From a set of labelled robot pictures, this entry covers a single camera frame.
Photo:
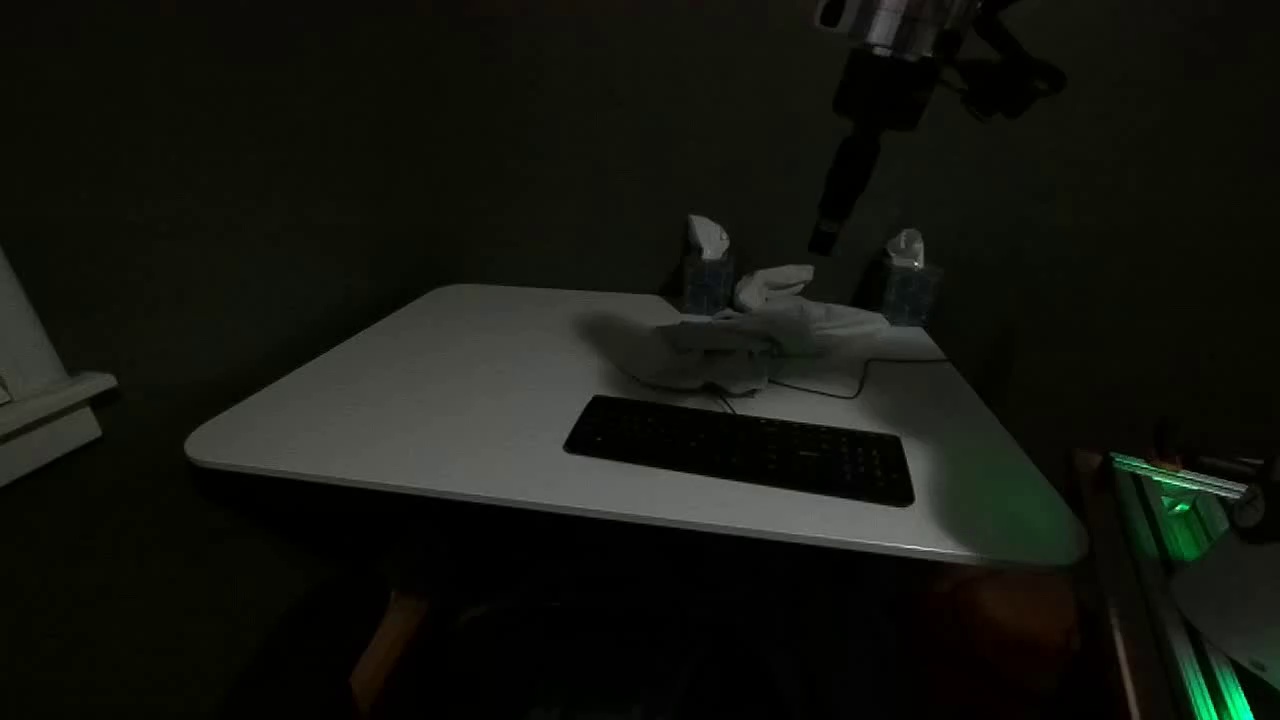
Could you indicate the black computer keyboard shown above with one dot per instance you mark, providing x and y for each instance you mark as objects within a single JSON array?
[{"x": 750, "y": 450}]

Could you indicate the dark tissue box far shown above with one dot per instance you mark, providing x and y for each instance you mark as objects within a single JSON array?
[{"x": 902, "y": 280}]

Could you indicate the green lit metal frame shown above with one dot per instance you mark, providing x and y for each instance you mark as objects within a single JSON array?
[{"x": 1207, "y": 561}]

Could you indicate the dark tissue box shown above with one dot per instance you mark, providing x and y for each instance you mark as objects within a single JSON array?
[
  {"x": 705, "y": 264},
  {"x": 902, "y": 280}
]

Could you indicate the dark tissue box near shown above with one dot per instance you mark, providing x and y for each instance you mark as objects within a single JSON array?
[{"x": 705, "y": 264}]

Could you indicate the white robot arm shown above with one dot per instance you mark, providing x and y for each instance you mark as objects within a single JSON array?
[{"x": 971, "y": 46}]

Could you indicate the white table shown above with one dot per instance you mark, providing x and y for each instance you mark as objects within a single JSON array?
[{"x": 473, "y": 390}]

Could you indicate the white crumpled shirt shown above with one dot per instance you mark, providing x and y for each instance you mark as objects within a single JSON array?
[{"x": 765, "y": 339}]

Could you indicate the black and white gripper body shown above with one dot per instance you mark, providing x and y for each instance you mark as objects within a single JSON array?
[{"x": 878, "y": 94}]

